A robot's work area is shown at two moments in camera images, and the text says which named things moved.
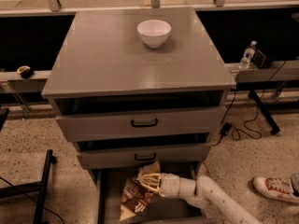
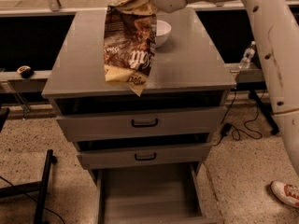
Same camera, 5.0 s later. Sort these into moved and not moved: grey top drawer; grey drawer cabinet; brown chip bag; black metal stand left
Moved: brown chip bag
Not moved: grey drawer cabinet; grey top drawer; black metal stand left
